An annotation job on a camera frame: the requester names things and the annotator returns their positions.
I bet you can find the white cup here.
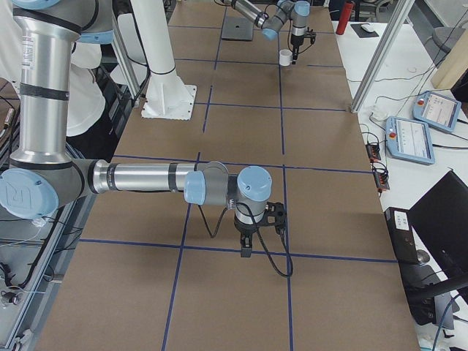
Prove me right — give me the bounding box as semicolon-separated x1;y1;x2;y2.
279;49;293;67

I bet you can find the red cylinder bottle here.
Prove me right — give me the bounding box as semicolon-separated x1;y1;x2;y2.
336;0;355;35

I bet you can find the black mouse pad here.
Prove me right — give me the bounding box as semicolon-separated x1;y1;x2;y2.
351;23;379;38

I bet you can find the white computer mouse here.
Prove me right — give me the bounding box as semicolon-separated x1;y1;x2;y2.
361;23;375;33

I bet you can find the far orange circuit board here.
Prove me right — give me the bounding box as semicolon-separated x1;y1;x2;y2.
364;132;381;162

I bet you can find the orange circuit board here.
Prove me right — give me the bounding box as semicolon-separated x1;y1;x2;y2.
371;162;390;193
364;132;381;162

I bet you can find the near blue teach pendant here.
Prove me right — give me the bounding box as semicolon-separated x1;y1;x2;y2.
385;116;435;165

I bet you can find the blue teach pendant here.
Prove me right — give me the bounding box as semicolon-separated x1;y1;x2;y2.
385;116;435;165
412;91;461;133

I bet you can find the near orange circuit board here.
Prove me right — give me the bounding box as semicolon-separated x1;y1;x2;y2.
371;162;390;193

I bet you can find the black desktop box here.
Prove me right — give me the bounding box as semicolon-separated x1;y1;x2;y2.
384;207;423;265

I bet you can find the far blue teach pendant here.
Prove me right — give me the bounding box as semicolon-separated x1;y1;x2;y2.
412;91;461;133

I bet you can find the wooden beam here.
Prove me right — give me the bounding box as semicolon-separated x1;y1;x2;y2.
431;30;468;89

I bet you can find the black computer monitor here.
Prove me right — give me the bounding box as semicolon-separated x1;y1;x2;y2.
409;170;467;277

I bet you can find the aluminium frame post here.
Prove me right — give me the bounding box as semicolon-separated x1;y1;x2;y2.
350;0;415;113

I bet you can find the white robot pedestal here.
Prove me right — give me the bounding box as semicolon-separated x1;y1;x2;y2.
131;0;197;121

